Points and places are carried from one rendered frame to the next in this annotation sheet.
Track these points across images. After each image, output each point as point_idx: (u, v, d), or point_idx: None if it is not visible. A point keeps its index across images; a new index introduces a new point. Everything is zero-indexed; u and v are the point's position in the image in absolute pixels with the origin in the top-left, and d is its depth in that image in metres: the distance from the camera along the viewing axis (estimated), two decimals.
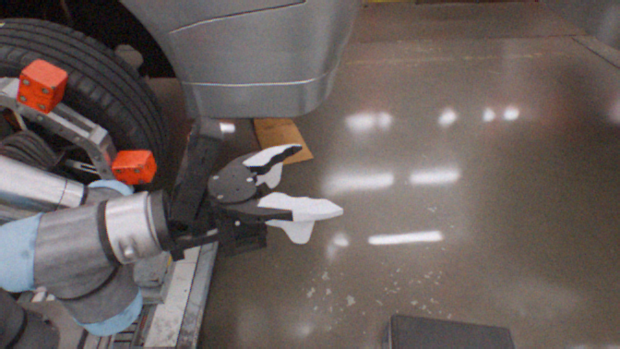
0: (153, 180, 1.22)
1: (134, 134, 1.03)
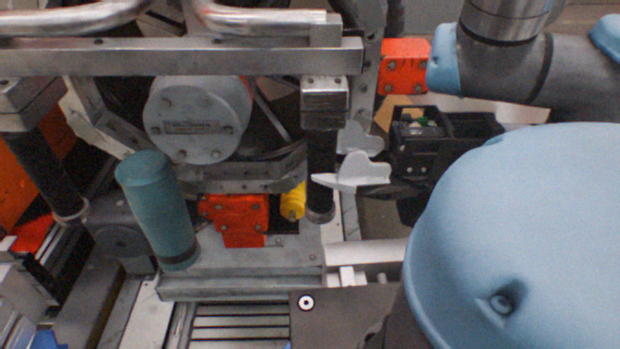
0: None
1: (403, 7, 0.61)
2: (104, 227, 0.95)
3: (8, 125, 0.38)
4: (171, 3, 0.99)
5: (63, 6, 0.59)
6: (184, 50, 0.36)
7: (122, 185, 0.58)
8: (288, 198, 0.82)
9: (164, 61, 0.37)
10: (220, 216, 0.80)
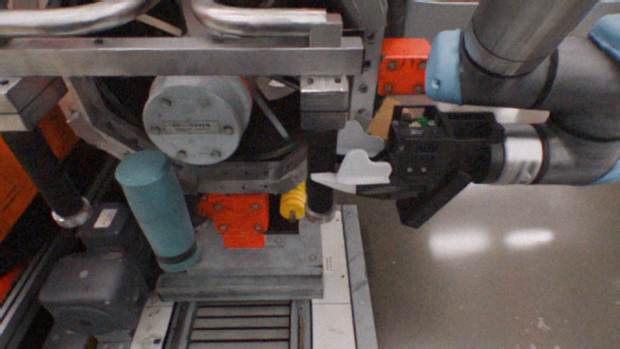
0: None
1: (403, 7, 0.61)
2: (63, 306, 0.79)
3: (8, 125, 0.38)
4: (145, 34, 0.83)
5: (63, 6, 0.59)
6: (184, 50, 0.36)
7: (122, 185, 0.58)
8: (288, 198, 0.82)
9: (164, 61, 0.37)
10: (220, 216, 0.80)
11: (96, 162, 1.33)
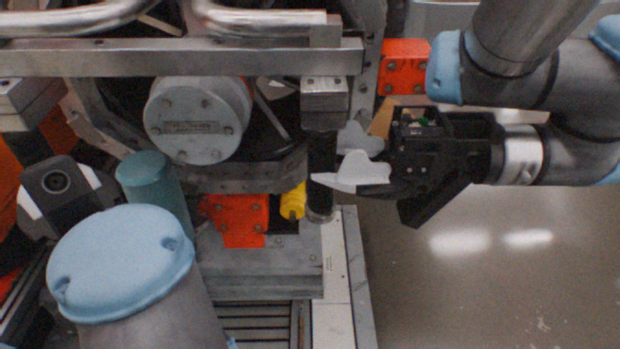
0: None
1: (403, 8, 0.61)
2: None
3: (9, 126, 0.38)
4: (145, 34, 0.83)
5: (63, 6, 0.59)
6: (184, 51, 0.36)
7: (122, 185, 0.58)
8: (288, 198, 0.82)
9: (164, 62, 0.37)
10: (220, 216, 0.80)
11: (96, 162, 1.33)
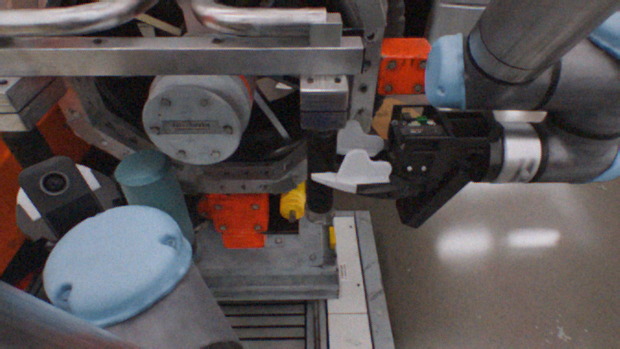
0: None
1: (403, 7, 0.61)
2: None
3: (7, 125, 0.38)
4: None
5: (62, 6, 0.59)
6: (183, 50, 0.36)
7: (122, 185, 0.58)
8: (288, 198, 0.82)
9: (163, 61, 0.37)
10: (220, 216, 0.80)
11: (105, 167, 1.30)
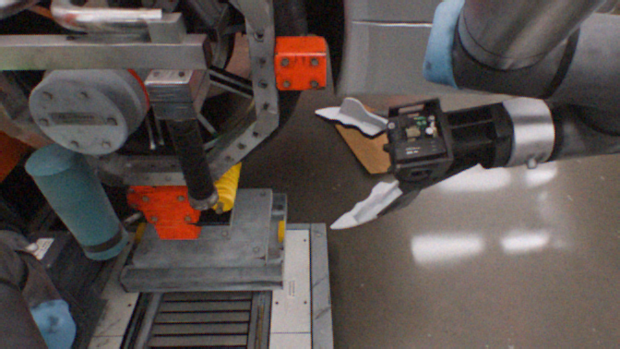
0: None
1: (301, 8, 0.64)
2: None
3: None
4: None
5: None
6: (36, 46, 0.40)
7: (30, 174, 0.62)
8: None
9: (21, 56, 0.40)
10: (149, 208, 0.84)
11: None
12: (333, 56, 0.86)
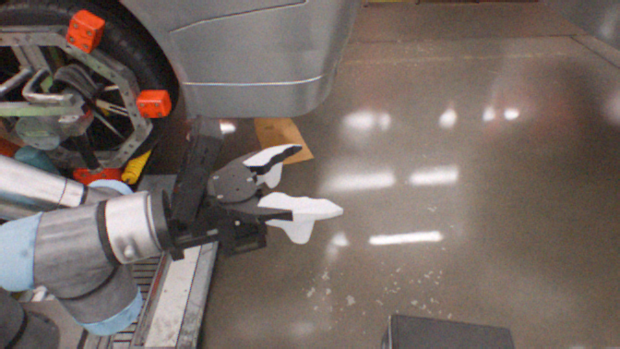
0: (167, 123, 1.47)
1: (153, 77, 1.28)
2: None
3: None
4: None
5: None
6: (17, 107, 1.04)
7: (17, 160, 1.26)
8: (125, 172, 1.49)
9: (11, 111, 1.04)
10: (87, 181, 1.48)
11: None
12: None
